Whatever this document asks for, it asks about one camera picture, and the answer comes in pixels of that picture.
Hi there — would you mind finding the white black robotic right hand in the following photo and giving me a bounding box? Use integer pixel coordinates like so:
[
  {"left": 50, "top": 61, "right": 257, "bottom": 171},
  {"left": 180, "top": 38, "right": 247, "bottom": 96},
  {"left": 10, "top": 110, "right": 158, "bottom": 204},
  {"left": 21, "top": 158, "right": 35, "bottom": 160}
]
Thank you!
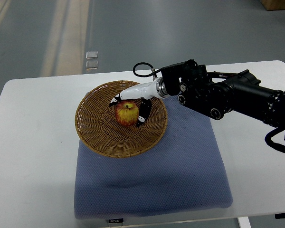
[{"left": 109, "top": 77, "right": 169, "bottom": 127}]

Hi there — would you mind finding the red yellow apple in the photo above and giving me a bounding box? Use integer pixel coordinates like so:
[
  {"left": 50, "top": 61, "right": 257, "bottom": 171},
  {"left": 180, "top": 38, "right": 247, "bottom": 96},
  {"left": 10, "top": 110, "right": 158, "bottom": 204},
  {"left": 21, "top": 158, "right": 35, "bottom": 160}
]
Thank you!
[{"left": 115, "top": 100, "right": 139, "bottom": 126}]

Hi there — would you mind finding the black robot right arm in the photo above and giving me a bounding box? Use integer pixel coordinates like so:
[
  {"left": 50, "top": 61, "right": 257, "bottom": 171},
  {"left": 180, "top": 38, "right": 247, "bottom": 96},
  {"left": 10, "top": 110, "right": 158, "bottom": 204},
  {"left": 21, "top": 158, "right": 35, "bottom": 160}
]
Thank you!
[{"left": 150, "top": 59, "right": 285, "bottom": 153}]

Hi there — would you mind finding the brown wicker basket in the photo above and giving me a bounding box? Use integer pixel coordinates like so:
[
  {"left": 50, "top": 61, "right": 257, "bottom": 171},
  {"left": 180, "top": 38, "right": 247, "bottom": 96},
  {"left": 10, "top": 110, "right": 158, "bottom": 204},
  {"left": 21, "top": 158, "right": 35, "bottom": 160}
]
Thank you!
[{"left": 75, "top": 80, "right": 168, "bottom": 158}]

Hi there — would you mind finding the lower metal floor plate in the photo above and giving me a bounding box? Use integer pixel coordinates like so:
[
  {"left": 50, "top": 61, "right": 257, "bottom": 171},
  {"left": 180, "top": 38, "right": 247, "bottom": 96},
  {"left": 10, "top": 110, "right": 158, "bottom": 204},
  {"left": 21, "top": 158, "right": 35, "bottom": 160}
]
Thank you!
[{"left": 85, "top": 60, "right": 98, "bottom": 70}]

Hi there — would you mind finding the metal floor plate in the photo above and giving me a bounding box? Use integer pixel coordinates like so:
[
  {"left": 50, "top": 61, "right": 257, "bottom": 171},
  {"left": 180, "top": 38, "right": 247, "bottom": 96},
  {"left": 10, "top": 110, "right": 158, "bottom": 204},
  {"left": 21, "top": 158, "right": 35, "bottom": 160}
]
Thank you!
[
  {"left": 85, "top": 60, "right": 98, "bottom": 70},
  {"left": 85, "top": 51, "right": 98, "bottom": 59}
]

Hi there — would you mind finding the upper metal floor plate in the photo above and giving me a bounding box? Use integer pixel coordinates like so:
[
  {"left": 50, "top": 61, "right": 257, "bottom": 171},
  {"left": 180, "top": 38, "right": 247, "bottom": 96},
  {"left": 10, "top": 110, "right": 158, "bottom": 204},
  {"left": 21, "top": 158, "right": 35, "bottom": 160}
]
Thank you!
[{"left": 85, "top": 51, "right": 98, "bottom": 59}]

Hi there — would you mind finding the blue padded cushion mat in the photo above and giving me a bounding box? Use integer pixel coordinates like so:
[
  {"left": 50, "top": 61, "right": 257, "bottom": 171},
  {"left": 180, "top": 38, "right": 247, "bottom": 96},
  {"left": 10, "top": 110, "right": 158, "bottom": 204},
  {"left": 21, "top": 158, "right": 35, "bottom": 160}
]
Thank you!
[{"left": 74, "top": 96, "right": 233, "bottom": 219}]

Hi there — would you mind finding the black label tag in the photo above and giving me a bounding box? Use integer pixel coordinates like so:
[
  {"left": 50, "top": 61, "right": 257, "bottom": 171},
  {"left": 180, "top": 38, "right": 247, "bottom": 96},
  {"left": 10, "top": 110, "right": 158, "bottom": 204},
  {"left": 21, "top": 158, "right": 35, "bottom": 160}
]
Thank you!
[{"left": 107, "top": 218, "right": 124, "bottom": 224}]

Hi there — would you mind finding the wooden box corner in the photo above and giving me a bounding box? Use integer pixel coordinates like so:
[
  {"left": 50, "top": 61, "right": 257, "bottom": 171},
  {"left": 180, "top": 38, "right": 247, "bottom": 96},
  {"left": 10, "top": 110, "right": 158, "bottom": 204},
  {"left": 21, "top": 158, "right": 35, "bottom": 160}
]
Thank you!
[{"left": 260, "top": 0, "right": 285, "bottom": 11}]

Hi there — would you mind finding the white table leg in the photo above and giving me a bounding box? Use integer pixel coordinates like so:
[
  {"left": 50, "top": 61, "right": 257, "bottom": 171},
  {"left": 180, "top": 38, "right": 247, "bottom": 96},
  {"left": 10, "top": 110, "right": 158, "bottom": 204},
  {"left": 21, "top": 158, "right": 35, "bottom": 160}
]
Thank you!
[{"left": 237, "top": 217, "right": 252, "bottom": 228}]

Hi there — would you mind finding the black table control panel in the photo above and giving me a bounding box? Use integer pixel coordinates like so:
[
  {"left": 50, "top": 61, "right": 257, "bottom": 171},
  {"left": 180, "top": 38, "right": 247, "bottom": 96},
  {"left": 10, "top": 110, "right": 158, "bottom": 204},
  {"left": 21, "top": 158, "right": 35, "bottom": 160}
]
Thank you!
[{"left": 275, "top": 213, "right": 285, "bottom": 219}]

